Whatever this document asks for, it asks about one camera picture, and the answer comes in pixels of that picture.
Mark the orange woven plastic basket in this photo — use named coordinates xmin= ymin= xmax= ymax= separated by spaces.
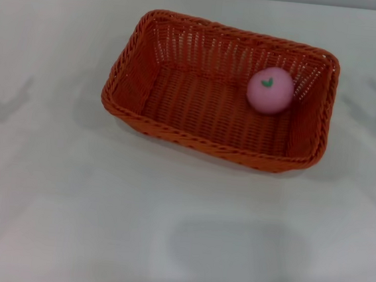
xmin=94 ymin=4 xmax=345 ymax=178

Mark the pink peach toy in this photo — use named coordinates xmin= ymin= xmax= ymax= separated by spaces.
xmin=244 ymin=64 xmax=298 ymax=117

